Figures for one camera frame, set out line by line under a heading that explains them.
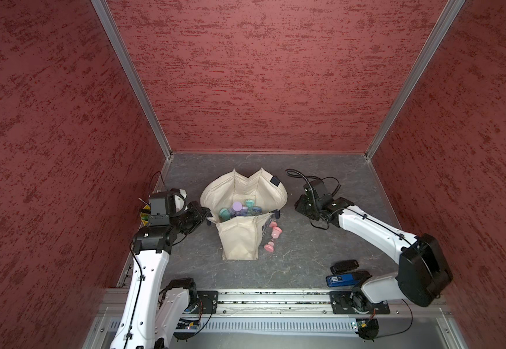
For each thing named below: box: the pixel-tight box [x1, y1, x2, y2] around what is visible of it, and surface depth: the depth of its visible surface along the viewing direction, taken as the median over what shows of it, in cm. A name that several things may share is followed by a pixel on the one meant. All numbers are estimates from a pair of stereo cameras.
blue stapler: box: [325, 273, 359, 288], surface depth 78 cm
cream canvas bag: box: [199, 167, 288, 261], surface depth 84 cm
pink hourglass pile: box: [263, 226, 283, 253], surface depth 91 cm
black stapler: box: [330, 259, 360, 275], surface depth 82 cm
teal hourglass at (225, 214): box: [218, 207, 231, 221], surface depth 92 cm
